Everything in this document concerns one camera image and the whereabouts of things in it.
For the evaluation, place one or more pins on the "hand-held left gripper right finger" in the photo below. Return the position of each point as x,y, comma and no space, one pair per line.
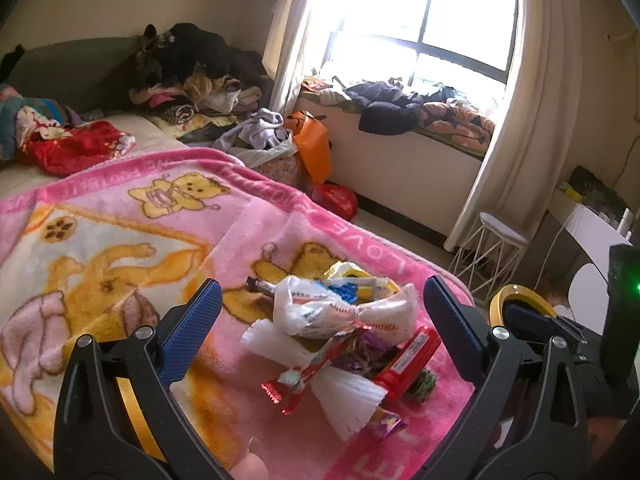
455,325

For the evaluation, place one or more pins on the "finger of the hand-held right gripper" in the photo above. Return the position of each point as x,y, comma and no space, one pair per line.
530,320

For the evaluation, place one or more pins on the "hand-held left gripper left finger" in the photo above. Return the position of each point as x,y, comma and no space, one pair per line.
192,325

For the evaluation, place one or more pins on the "yellow rimmed bin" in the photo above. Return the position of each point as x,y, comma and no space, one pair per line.
520,290

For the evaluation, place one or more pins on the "red snack box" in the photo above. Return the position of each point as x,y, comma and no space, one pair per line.
410,355

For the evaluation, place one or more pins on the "green pea snack packet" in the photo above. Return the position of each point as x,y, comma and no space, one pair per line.
422,385

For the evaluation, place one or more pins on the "white printed plastic wrapper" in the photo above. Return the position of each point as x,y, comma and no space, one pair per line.
310,310

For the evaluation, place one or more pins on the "red shiny candy wrapper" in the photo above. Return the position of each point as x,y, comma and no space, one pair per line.
310,372

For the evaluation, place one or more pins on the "white foam net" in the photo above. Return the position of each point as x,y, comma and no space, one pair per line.
345,400

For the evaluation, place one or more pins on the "dark stick wrapper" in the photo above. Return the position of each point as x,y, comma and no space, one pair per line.
260,286

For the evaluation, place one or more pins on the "white desk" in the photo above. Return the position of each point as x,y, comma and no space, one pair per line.
590,230

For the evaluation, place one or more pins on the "dark purple shiny wrapper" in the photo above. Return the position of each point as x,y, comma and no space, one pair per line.
372,355

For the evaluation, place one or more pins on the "blue wrapper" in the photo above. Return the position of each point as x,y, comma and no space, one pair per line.
345,291

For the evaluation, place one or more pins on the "purple yellow wrapper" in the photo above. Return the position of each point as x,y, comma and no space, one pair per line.
387,422

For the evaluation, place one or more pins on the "dark bag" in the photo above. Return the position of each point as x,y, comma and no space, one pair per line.
597,192

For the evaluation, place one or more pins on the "pink bear printed blanket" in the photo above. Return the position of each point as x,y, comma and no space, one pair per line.
100,240

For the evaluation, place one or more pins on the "yellow white wrapper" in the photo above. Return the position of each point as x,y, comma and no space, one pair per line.
340,271

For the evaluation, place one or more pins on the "yellow object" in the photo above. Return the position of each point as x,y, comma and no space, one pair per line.
571,191

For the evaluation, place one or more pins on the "pale pink object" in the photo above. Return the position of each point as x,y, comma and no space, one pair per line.
250,465

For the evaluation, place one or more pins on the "red plastic bag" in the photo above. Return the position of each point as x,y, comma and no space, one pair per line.
340,200

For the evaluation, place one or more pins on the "pink floral bag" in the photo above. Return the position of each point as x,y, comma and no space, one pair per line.
280,170

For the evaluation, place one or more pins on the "cream curtain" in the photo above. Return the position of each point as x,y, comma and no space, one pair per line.
525,135
290,60

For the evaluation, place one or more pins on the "beige bed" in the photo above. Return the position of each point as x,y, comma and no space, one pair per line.
150,140

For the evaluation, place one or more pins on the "orange patterned quilt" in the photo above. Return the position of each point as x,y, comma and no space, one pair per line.
450,120

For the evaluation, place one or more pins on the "grey lavender garment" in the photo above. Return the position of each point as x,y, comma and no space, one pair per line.
260,130

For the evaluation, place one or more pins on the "red floral cloth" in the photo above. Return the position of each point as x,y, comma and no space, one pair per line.
80,147

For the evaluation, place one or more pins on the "orange paper bag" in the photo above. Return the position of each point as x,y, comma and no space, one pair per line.
312,150

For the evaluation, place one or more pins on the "black jacket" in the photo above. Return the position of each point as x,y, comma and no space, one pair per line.
385,115

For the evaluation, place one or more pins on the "pile of mixed clothes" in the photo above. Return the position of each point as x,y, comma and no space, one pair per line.
210,97

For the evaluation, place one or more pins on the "colourful printed cloth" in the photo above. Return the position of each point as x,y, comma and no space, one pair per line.
30,115

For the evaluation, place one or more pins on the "black clothing heap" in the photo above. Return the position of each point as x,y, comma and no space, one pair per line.
200,50

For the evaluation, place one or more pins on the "dark headboard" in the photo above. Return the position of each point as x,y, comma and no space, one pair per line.
75,70

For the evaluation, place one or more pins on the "window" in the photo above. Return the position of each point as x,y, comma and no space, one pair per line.
465,10

